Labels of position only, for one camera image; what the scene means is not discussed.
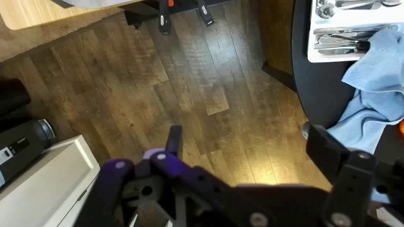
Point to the black clamp left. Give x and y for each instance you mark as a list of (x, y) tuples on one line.
[(164, 20)]

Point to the white cutlery tray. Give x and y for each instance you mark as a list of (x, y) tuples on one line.
[(392, 16)]

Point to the silver cutlery upper pile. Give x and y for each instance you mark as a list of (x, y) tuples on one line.
[(324, 9)]

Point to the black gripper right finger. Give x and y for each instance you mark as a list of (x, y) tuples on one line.
[(327, 154)]

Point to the silver cutlery pile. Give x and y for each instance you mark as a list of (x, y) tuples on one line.
[(324, 9), (345, 39)]

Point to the black object at left edge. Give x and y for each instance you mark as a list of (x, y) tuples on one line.
[(12, 96)]

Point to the white cabinet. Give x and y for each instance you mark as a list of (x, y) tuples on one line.
[(53, 191)]

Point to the black clamp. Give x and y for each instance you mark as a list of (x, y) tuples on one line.
[(164, 20), (204, 14)]

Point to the light wooden board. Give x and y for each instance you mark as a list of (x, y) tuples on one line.
[(21, 14)]

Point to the black round table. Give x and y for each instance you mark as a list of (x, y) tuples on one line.
[(322, 92)]

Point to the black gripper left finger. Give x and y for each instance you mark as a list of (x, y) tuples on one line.
[(173, 144)]

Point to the silver cutlery lower pile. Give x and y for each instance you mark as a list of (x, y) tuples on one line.
[(345, 39)]

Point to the blue cloth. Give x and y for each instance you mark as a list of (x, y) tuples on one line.
[(377, 101)]

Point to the black clamp right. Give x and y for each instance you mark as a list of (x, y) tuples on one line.
[(204, 14)]

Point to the black cylindrical speaker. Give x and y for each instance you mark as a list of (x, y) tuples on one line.
[(20, 145)]

